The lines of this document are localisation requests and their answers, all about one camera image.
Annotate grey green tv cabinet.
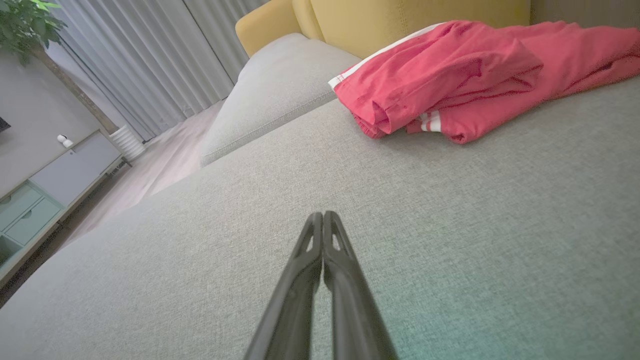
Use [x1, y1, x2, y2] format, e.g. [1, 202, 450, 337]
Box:
[0, 129, 126, 288]

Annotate yellow sofa backrest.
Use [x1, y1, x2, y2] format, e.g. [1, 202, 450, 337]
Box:
[235, 0, 532, 60]

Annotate red shorts white side stripes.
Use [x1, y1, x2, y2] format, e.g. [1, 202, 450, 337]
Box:
[328, 20, 546, 140]

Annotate grey and yellow sofa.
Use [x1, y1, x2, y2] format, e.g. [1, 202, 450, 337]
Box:
[0, 75, 640, 360]

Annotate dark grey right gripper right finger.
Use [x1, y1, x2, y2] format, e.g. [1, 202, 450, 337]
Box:
[322, 210, 399, 360]

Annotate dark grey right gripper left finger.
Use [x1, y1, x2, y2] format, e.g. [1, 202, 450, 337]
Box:
[243, 211, 325, 360]

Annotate grey pleated curtain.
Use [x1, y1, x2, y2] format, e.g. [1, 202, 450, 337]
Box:
[47, 0, 271, 143]

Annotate green potted tree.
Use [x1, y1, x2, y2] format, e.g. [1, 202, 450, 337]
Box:
[0, 0, 121, 136]

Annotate white ribbed plant pot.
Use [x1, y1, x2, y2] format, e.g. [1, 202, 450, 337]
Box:
[109, 125, 147, 162]

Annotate red basketball jersey white trim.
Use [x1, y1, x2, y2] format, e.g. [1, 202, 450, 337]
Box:
[405, 20, 640, 146]

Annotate grey sofa back cushion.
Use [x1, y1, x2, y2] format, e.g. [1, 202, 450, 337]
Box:
[200, 32, 362, 167]

